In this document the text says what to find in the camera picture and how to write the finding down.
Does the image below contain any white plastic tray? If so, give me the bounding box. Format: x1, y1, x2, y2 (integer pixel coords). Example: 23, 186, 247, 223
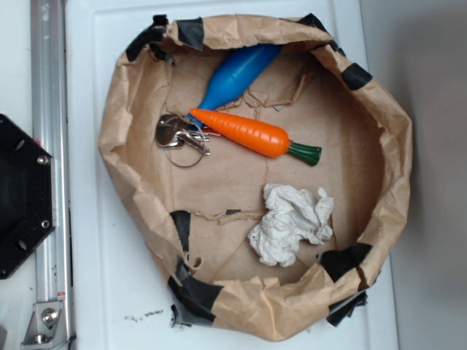
65, 1, 398, 349

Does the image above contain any crumpled white paper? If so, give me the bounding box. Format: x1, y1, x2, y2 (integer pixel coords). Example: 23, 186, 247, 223
247, 184, 335, 268

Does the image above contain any brown paper bag bin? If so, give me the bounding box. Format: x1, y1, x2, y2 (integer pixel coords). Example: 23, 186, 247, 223
99, 15, 413, 341

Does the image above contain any silver key bunch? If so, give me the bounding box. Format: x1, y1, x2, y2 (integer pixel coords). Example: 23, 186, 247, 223
155, 114, 211, 168

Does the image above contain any aluminium frame rail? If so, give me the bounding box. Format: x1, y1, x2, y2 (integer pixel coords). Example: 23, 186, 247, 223
30, 1, 76, 349

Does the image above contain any blue plastic bowling pin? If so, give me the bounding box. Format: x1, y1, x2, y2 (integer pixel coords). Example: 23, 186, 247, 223
198, 44, 282, 110

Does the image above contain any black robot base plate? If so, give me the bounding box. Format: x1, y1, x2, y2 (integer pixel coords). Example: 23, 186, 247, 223
1, 114, 55, 280

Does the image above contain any orange plastic toy carrot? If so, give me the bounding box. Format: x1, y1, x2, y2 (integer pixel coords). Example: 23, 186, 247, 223
190, 109, 322, 166

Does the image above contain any metal corner bracket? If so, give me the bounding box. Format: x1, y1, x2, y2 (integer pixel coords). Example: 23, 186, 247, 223
20, 300, 69, 349

